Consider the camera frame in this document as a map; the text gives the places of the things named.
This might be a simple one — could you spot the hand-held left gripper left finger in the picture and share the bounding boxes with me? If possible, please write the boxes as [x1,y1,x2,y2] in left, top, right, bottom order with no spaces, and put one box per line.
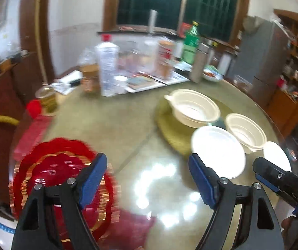
[11,152,108,250]

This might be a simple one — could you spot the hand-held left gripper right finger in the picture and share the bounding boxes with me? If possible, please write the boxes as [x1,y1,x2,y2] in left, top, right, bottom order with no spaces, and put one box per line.
[189,153,285,250]

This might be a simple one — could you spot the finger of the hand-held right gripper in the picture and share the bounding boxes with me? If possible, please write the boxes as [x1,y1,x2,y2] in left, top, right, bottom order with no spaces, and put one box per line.
[252,157,298,196]
[255,174,298,207]

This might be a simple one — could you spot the small white plastic plate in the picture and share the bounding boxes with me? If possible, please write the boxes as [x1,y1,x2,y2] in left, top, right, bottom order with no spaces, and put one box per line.
[263,141,292,173]

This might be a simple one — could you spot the large white plastic plate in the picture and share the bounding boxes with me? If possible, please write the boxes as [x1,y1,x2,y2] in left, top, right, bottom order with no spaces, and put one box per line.
[191,125,246,179]

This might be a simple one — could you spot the red scalloped gold-trim plate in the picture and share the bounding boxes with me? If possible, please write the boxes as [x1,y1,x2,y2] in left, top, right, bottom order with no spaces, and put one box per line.
[8,137,119,243]

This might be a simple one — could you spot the large cream plastic bowl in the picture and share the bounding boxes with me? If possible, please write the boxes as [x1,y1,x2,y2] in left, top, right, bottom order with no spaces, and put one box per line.
[164,89,221,129]

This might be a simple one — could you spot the person's right hand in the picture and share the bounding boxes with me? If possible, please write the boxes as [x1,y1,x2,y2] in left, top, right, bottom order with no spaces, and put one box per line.
[281,216,298,231]

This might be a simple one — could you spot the small cream plastic bowl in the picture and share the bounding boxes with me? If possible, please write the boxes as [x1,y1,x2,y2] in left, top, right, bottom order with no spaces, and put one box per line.
[225,113,267,154]

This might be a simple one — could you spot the round olive green placemat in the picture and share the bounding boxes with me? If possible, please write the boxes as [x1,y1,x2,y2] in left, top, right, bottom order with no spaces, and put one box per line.
[156,96,234,157]

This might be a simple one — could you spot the dark red cloth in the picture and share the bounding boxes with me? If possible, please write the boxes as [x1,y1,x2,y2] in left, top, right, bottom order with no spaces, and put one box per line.
[112,208,156,250]

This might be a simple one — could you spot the round wooden dining table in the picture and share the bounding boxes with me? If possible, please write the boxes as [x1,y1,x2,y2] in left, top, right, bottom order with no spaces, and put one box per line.
[41,68,298,250]

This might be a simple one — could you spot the red plastic packet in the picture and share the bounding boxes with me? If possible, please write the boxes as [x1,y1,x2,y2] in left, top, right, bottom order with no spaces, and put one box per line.
[13,114,54,162]

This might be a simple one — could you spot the red plastic cup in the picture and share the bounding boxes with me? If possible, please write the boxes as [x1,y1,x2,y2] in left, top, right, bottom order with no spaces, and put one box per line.
[25,100,44,118]

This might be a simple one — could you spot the glass cup of tea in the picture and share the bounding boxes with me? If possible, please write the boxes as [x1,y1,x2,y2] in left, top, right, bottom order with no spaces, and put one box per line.
[35,83,59,115]

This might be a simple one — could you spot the small clear plastic tub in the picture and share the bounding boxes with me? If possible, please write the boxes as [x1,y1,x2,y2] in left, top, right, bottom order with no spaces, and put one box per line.
[233,75,253,92]

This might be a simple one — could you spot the small white cup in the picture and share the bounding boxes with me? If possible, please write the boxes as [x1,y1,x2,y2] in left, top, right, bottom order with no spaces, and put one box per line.
[113,75,129,95]

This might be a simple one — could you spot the white papers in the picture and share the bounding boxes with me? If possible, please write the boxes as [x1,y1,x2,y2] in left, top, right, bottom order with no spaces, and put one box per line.
[52,69,85,95]

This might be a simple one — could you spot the white tray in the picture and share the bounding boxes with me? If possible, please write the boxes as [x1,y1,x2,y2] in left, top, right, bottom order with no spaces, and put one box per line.
[125,70,192,94]

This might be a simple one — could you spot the plate of food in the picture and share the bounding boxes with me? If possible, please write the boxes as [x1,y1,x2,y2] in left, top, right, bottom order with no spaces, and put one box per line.
[202,66,224,83]

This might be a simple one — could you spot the pink yellow blue hula hoop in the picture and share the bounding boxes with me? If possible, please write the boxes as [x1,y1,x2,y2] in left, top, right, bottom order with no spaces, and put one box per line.
[0,115,20,236]

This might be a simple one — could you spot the clear bottle with red cap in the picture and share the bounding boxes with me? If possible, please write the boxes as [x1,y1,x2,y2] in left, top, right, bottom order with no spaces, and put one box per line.
[95,34,121,97]

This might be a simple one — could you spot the wooden shelf cabinet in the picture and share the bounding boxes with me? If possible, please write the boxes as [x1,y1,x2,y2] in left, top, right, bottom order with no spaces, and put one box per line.
[266,9,298,137]

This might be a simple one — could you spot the grey refrigerator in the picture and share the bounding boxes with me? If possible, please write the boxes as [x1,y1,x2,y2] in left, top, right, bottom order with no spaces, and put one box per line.
[227,16,290,103]

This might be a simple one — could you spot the stainless steel thermos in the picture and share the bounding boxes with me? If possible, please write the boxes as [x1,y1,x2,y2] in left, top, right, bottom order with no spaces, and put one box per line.
[190,43,210,83]

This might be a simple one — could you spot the dark wooden sideboard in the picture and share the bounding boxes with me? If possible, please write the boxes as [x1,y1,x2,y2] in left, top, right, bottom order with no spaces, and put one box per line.
[0,51,56,125]

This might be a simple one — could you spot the clear plastic container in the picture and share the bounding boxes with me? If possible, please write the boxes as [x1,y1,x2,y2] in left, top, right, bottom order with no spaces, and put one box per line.
[117,40,158,76]

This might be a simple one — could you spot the green plastic bottle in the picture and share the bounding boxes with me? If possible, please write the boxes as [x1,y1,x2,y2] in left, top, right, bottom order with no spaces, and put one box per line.
[181,21,200,65]

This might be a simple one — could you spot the red box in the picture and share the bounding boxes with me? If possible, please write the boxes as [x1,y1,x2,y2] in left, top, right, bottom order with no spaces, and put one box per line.
[178,22,193,38]

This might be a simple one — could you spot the white paper roll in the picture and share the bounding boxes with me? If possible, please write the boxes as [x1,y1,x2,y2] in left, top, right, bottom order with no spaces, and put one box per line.
[149,10,157,33]

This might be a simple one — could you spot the dark window with wooden frame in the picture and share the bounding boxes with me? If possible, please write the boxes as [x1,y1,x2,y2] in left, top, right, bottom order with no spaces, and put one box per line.
[103,0,251,43]

